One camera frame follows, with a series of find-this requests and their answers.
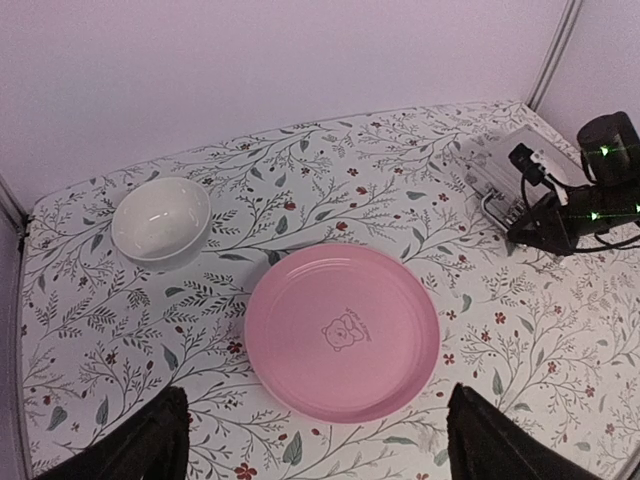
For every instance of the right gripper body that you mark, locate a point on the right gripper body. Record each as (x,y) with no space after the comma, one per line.
(558,229)

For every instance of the aluminium frame post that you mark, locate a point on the aluminium frame post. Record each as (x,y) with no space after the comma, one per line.
(554,54)
(12,210)

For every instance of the left aluminium frame post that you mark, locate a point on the left aluminium frame post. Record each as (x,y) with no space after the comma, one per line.
(12,210)

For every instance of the aluminium poker case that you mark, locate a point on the aluminium poker case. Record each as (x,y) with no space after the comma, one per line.
(499,184)

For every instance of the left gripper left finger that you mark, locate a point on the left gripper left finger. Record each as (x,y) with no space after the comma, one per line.
(151,444)

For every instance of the right aluminium frame post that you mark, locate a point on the right aluminium frame post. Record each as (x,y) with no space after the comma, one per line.
(554,54)

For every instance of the white bowl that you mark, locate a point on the white bowl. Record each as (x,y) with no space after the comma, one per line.
(162,225)

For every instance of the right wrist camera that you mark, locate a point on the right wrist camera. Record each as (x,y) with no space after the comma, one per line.
(537,168)

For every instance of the pink plate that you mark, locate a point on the pink plate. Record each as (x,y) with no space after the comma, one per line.
(342,333)

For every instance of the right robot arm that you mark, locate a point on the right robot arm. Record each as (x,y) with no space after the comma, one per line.
(609,155)

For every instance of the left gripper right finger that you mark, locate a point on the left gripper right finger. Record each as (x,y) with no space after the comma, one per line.
(483,443)

